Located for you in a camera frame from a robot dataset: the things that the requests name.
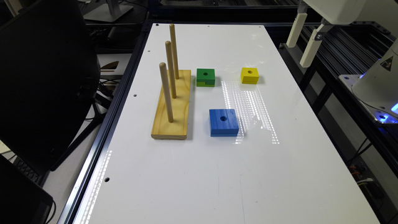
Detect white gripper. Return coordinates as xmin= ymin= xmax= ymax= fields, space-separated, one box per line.
xmin=286 ymin=0 xmax=366 ymax=68

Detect green wooden block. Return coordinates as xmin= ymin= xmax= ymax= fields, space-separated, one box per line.
xmin=196 ymin=68 xmax=215 ymax=87

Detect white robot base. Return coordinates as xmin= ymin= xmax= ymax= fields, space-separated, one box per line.
xmin=339 ymin=42 xmax=397 ymax=126

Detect yellow wooden block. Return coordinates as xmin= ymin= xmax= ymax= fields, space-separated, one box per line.
xmin=241 ymin=67 xmax=259 ymax=84

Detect blue wooden block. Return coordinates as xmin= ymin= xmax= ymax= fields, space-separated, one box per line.
xmin=209 ymin=109 xmax=239 ymax=137

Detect rear wooden peg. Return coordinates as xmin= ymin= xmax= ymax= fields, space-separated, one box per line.
xmin=169 ymin=24 xmax=179 ymax=80

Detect wooden peg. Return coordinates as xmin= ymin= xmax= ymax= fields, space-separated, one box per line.
xmin=159 ymin=62 xmax=174 ymax=123
xmin=165 ymin=40 xmax=177 ymax=98
xmin=169 ymin=24 xmax=179 ymax=80

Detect middle wooden peg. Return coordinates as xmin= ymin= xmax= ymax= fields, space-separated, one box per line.
xmin=165 ymin=40 xmax=177 ymax=98

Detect front wooden peg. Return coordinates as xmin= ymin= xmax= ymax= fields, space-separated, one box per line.
xmin=159 ymin=62 xmax=174 ymax=123

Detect wooden peg base board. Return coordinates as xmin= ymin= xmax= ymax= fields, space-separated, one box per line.
xmin=151 ymin=70 xmax=191 ymax=140

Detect silver monitor stand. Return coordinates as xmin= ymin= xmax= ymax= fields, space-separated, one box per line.
xmin=83 ymin=0 xmax=134 ymax=22

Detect black monitor back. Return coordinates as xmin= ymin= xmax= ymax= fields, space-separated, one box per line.
xmin=1 ymin=0 xmax=100 ymax=174

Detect black laptop corner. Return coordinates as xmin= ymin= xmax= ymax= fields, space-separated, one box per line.
xmin=1 ymin=157 xmax=53 ymax=224

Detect black aluminium frame rails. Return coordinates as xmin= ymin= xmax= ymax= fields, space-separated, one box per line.
xmin=278 ymin=21 xmax=398 ymax=178

